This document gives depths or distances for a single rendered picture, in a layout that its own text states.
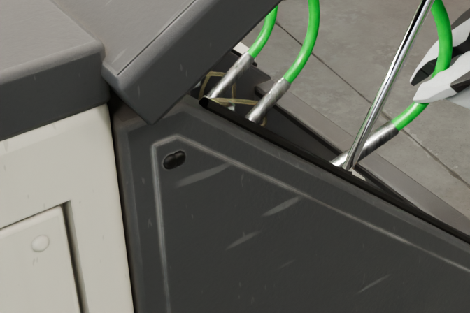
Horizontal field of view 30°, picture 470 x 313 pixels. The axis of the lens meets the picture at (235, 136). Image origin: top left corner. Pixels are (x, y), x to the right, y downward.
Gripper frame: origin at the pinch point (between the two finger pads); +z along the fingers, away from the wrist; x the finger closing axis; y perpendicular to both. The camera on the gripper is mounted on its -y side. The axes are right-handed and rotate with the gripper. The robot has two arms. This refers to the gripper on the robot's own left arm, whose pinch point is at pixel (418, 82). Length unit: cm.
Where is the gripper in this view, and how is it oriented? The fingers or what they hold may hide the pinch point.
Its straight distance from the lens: 94.8
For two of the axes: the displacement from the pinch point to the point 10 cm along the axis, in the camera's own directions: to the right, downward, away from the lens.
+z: -6.7, 4.8, 5.6
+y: 7.4, 4.6, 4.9
